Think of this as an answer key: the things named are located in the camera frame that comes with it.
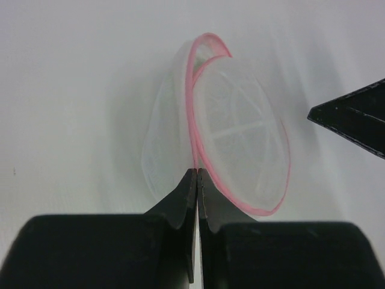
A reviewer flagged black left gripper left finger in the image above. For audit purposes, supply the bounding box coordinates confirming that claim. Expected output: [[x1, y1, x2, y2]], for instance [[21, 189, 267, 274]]
[[1, 169, 197, 288]]

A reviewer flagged white mesh laundry bag front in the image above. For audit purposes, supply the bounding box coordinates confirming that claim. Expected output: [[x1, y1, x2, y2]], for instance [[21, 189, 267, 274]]
[[141, 33, 291, 216]]

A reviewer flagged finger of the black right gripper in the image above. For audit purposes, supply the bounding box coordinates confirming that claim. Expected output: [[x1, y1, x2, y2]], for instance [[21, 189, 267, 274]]
[[307, 79, 385, 158]]

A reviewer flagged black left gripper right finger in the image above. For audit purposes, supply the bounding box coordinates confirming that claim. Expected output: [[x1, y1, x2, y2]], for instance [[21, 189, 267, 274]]
[[197, 169, 384, 288]]

